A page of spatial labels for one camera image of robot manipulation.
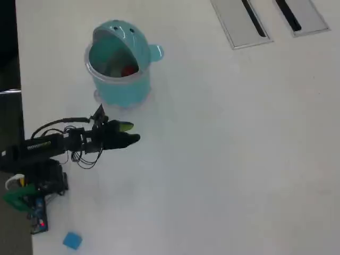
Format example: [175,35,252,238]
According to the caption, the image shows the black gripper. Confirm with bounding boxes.
[81,120,141,154]

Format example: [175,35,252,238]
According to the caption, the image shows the blue cube block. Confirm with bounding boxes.
[62,231,83,250]

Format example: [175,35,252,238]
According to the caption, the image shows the teal whale-shaped bin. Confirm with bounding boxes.
[84,20,165,108]

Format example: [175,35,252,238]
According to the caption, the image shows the blue controller circuit board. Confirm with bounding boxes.
[26,198,49,234]

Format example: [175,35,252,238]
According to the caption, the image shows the green table clamp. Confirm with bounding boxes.
[3,183,38,213]

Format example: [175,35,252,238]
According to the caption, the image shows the small wrist camera board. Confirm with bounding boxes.
[90,104,108,125]

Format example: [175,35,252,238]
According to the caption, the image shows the thin black servo wires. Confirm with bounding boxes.
[63,124,103,170]

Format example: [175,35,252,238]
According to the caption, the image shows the thick black camera cable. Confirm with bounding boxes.
[31,116,92,140]

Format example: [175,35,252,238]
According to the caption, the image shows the white cable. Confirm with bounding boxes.
[5,174,26,190]

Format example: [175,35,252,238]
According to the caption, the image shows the silver table cable hatch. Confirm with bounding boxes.
[275,0,332,37]
[211,0,274,50]

